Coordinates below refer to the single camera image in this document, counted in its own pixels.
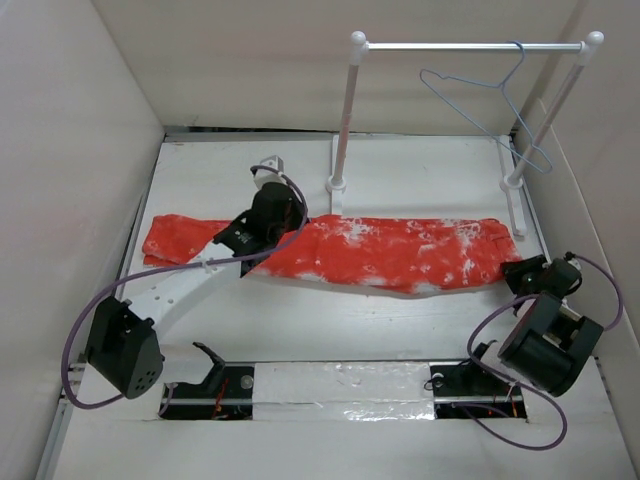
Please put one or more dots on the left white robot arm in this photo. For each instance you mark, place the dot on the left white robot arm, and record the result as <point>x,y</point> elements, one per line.
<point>125,342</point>

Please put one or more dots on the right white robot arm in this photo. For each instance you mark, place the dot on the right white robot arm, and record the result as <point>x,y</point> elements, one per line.
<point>551,343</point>

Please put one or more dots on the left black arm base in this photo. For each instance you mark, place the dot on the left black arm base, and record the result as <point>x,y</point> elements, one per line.
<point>225,393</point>

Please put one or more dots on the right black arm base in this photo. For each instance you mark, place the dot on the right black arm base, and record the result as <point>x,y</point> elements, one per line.
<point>463,390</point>

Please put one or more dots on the red white patterned trousers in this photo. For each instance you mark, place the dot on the red white patterned trousers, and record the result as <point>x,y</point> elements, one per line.
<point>406,256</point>

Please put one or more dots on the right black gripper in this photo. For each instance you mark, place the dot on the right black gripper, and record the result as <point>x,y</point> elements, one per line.
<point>512,268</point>

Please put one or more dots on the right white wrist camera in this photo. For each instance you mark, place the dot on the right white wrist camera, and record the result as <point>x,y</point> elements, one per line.
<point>572,259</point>

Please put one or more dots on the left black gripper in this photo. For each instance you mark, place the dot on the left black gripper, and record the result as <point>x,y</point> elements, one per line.
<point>298,214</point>

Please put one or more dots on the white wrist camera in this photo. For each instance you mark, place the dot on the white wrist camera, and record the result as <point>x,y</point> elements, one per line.
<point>572,259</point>
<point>268,170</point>

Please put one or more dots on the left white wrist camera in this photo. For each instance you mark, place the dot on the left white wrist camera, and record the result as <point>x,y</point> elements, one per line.
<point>268,170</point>

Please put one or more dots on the white clothes rack frame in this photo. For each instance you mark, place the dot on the white clothes rack frame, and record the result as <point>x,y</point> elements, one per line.
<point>513,170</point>

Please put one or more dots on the silver foil tape strip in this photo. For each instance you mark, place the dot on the silver foil tape strip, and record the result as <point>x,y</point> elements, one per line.
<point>342,391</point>

